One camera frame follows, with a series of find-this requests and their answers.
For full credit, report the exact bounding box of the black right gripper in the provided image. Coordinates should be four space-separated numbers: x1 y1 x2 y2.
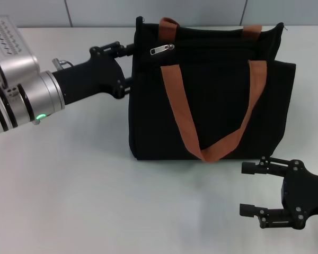
239 156 318 230

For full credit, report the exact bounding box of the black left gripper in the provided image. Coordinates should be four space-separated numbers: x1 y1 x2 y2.
51 41 135 105

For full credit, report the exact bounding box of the silver zipper pull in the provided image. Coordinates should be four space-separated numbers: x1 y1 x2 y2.
149 43 175 56

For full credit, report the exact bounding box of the black food bag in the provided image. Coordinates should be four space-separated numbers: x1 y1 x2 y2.
127 16 297 163

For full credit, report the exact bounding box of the left gripper cable with plug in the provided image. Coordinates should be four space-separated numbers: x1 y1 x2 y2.
51 58 75 71

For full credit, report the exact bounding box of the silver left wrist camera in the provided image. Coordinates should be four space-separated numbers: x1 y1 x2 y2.
0 17 41 89

